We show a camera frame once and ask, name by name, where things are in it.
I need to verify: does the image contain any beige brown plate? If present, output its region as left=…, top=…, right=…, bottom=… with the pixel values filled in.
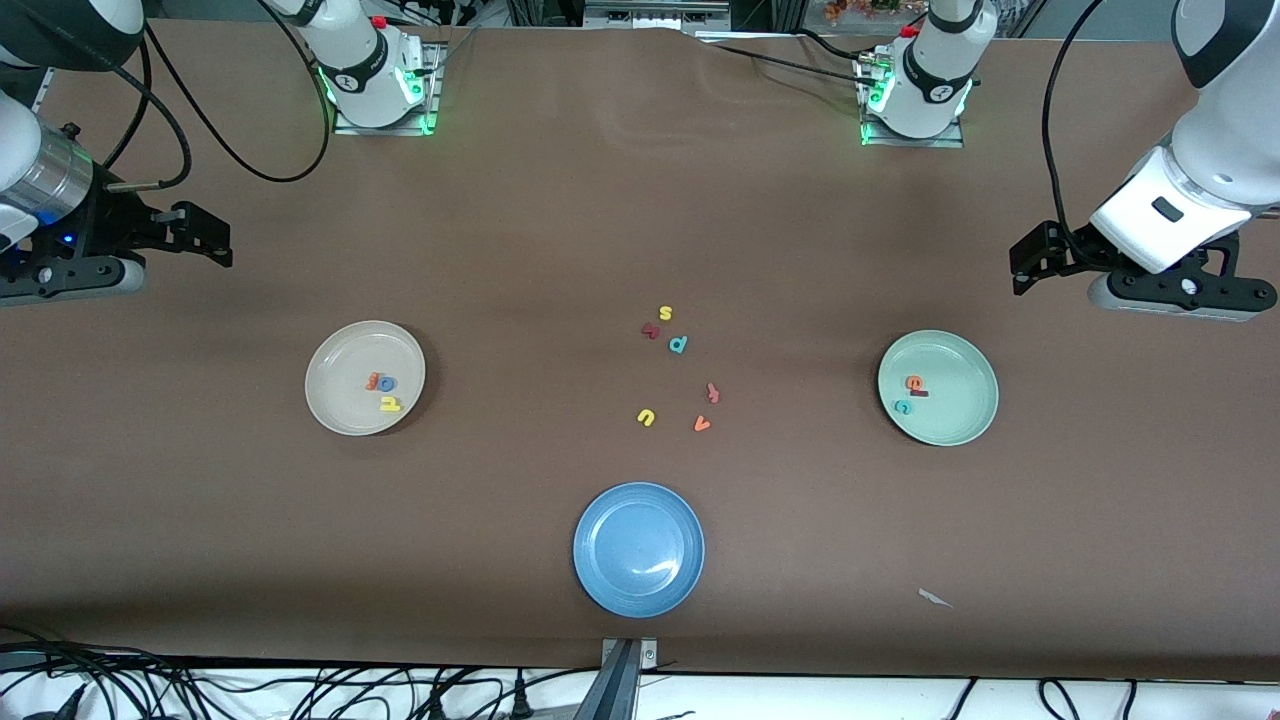
left=305, top=320, right=427, bottom=437

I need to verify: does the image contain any pale green plate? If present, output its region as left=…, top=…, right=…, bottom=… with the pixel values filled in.
left=877, top=330, right=1000, bottom=447

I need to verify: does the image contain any blue plate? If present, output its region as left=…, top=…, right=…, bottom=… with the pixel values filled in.
left=573, top=482, right=706, bottom=619

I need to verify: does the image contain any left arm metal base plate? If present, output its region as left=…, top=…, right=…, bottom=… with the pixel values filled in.
left=858, top=50, right=966, bottom=149

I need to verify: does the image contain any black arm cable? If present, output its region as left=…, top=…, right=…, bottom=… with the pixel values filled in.
left=1040, top=0, right=1106, bottom=256
left=0, top=0, right=333, bottom=193

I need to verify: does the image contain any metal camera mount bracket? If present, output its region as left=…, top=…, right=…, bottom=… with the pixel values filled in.
left=598, top=637, right=661, bottom=720

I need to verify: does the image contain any large table cover sheet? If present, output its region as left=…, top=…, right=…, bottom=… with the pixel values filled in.
left=0, top=18, right=1280, bottom=683

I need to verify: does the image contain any black table cable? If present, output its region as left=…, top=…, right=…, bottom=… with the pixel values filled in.
left=712, top=42, right=873, bottom=89
left=795, top=28, right=871, bottom=63

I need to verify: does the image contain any grey power strip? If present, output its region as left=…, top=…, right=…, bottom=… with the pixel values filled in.
left=583, top=0, right=731, bottom=31

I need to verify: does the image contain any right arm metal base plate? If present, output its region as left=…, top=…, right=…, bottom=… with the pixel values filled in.
left=333, top=40, right=441, bottom=136

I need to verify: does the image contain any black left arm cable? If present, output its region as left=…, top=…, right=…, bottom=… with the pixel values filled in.
left=1040, top=0, right=1106, bottom=256

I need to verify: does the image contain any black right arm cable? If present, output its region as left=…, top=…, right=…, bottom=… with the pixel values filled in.
left=0, top=0, right=333, bottom=193

